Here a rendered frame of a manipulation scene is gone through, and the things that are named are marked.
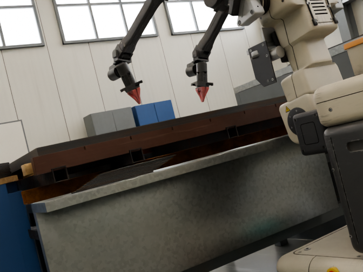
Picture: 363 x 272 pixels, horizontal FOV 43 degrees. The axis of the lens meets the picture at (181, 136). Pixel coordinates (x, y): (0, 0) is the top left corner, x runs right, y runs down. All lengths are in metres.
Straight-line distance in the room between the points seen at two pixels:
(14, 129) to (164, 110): 3.38
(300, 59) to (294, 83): 0.09
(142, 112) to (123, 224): 9.16
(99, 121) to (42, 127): 1.22
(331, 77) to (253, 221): 0.64
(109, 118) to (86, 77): 1.28
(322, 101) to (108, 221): 0.80
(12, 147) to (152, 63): 4.06
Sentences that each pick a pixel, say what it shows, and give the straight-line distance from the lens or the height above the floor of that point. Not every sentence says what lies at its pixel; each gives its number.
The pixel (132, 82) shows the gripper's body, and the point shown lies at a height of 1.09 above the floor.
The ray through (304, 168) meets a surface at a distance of 2.13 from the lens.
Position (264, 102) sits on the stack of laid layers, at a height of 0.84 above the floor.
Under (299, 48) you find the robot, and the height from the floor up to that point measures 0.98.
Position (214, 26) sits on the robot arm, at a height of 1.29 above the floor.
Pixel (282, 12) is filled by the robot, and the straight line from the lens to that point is 1.72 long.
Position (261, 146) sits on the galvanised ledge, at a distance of 1.78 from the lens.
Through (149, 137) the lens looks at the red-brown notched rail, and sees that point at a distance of 1.76.
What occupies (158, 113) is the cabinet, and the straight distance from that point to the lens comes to 10.95.
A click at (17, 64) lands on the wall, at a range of 10.69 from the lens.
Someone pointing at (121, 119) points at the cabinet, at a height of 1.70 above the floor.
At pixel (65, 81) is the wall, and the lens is 10.89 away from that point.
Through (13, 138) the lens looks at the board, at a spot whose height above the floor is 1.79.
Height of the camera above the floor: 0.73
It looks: 2 degrees up
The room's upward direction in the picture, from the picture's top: 14 degrees counter-clockwise
